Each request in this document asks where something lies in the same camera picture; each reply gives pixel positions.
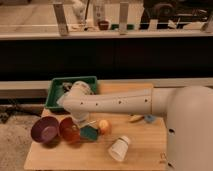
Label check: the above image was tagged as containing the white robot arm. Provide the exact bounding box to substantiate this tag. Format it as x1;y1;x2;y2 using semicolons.
57;81;213;171

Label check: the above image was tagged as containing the wooden table board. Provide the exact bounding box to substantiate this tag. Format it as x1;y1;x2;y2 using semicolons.
23;83;168;171

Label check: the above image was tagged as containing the purple bowl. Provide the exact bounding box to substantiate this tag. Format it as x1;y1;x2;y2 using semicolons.
31;116;59;143

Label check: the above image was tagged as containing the yellow banana toy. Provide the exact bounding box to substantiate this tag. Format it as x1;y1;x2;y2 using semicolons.
129;115;144;123

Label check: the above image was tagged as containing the white plastic cup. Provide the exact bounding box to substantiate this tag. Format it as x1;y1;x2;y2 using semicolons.
108;136;131;162

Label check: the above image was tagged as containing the green plastic tray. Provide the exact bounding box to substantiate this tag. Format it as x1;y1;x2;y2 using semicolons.
45;76;98;112

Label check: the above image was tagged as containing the orange yellow ball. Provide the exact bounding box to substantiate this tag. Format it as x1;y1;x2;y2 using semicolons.
98;120;111;135

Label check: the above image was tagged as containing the teal sponge block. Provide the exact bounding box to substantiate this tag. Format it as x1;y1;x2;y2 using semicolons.
80;126;98;141

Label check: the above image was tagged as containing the blue small toy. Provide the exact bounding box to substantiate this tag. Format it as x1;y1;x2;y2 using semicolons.
144;115;156;123

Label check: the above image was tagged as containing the red bowl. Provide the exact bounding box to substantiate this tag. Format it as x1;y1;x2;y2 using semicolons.
59;117;80;143

